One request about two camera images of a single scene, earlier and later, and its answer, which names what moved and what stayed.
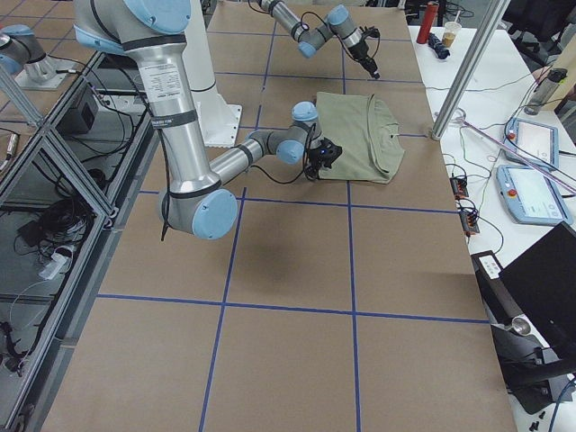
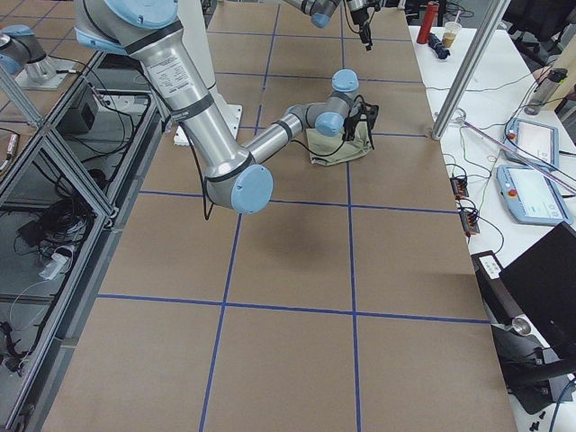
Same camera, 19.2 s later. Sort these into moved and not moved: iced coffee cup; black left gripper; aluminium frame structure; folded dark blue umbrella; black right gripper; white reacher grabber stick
Moved: black right gripper; black left gripper
Not moved: white reacher grabber stick; iced coffee cup; aluminium frame structure; folded dark blue umbrella
